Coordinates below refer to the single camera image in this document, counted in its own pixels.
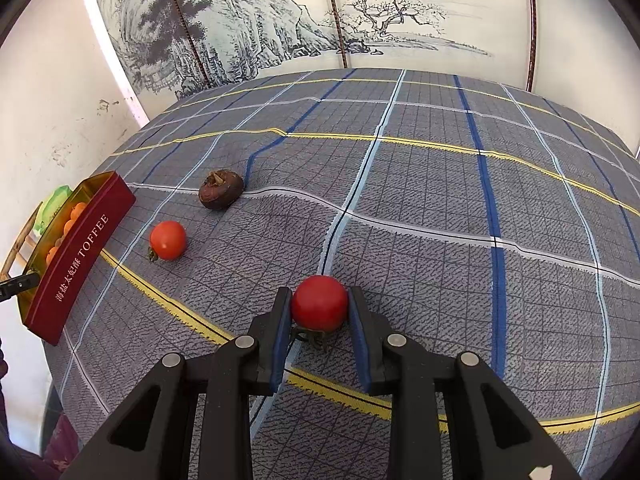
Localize red cherry tomato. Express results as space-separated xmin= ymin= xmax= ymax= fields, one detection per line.
xmin=147 ymin=220 xmax=188 ymax=262
xmin=291 ymin=275 xmax=349 ymax=352

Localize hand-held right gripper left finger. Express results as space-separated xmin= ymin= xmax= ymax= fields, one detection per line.
xmin=60 ymin=287 xmax=293 ymax=480

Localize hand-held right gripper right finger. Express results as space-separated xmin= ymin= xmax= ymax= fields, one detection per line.
xmin=347 ymin=286 xmax=583 ymax=480

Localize wooden bamboo chair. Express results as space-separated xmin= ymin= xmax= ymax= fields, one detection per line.
xmin=0 ymin=201 xmax=45 ymax=281

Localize landscape painted folding screen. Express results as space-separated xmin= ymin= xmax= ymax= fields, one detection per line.
xmin=87 ymin=0 xmax=640 ymax=156

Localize green tissue pack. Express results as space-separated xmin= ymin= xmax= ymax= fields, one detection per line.
xmin=34 ymin=185 xmax=73 ymax=233

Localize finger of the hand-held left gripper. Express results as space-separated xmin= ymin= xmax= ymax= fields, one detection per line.
xmin=0 ymin=271 xmax=41 ymax=303

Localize grey plaid tablecloth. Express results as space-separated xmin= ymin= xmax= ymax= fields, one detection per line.
xmin=42 ymin=67 xmax=640 ymax=480

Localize gold tin box red sides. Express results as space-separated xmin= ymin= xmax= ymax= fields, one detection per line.
xmin=21 ymin=170 xmax=137 ymax=346

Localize dark brown water chestnut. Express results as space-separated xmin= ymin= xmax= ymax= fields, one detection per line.
xmin=198 ymin=170 xmax=245 ymax=210

